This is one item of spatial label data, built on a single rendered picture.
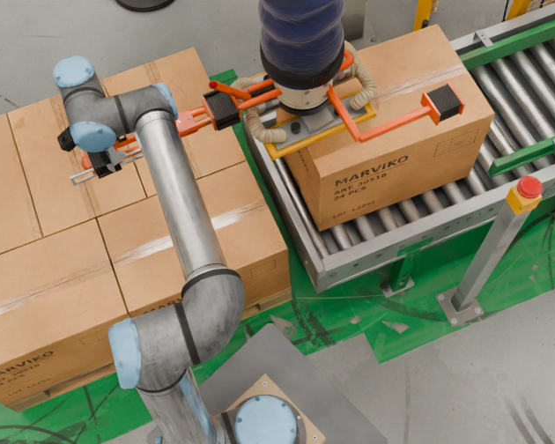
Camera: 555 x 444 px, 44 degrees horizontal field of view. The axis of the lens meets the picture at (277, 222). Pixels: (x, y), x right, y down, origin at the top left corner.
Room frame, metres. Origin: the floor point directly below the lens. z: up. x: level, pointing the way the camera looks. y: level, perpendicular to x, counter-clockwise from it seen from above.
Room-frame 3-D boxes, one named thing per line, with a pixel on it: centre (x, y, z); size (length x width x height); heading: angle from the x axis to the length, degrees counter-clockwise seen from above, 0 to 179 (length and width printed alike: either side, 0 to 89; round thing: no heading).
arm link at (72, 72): (1.02, 0.42, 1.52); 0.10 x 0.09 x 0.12; 15
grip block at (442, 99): (1.08, -0.48, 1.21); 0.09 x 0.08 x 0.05; 20
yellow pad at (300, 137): (1.13, -0.14, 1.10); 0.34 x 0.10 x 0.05; 110
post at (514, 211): (0.89, -0.73, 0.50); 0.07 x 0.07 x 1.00; 18
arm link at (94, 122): (0.91, 0.39, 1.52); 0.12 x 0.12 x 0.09; 15
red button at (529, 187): (0.89, -0.73, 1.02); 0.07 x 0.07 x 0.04
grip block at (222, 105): (1.14, 0.12, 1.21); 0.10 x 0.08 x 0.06; 20
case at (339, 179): (1.31, -0.37, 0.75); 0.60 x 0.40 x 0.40; 106
